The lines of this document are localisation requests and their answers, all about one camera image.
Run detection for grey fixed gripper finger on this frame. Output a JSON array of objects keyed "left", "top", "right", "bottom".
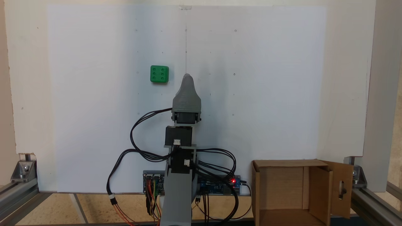
[{"left": 173, "top": 73, "right": 201, "bottom": 100}]

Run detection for green dice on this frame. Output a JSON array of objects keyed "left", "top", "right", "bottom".
[{"left": 150, "top": 65, "right": 169, "bottom": 84}]

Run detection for motor controller board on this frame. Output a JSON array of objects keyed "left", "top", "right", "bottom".
[{"left": 143, "top": 170, "right": 166, "bottom": 194}]

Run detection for blue converter board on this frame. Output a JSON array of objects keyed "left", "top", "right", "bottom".
[{"left": 197, "top": 175, "right": 242, "bottom": 196}]

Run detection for brown cardboard box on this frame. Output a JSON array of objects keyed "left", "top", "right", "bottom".
[{"left": 251, "top": 159, "right": 354, "bottom": 226}]

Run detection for black gripper servo cable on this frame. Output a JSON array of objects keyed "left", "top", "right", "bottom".
[{"left": 130, "top": 108, "right": 173, "bottom": 163}]

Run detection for folded black cable bundle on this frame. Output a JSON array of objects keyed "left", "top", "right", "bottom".
[{"left": 193, "top": 148, "right": 237, "bottom": 176}]

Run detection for coloured jumper wires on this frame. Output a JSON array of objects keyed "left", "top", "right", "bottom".
[{"left": 144, "top": 177, "right": 162, "bottom": 226}]

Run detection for long black servo cable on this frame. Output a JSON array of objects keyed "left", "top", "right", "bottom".
[{"left": 201, "top": 176, "right": 237, "bottom": 222}]

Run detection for thin power cable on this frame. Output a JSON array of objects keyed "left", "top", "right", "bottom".
[{"left": 240, "top": 180, "right": 253, "bottom": 220}]

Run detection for black cable with white connector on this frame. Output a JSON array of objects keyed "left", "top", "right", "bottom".
[{"left": 106, "top": 149, "right": 171, "bottom": 206}]

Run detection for red orange wire pair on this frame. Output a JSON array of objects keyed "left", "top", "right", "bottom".
[{"left": 113, "top": 203, "right": 136, "bottom": 226}]

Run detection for aluminium corner bracket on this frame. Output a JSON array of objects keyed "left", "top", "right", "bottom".
[
  {"left": 10, "top": 153, "right": 37, "bottom": 183},
  {"left": 344, "top": 156, "right": 368, "bottom": 189}
]

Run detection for aluminium frame rail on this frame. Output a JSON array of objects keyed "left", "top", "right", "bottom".
[
  {"left": 350, "top": 181, "right": 402, "bottom": 226},
  {"left": 0, "top": 180, "right": 52, "bottom": 226}
]

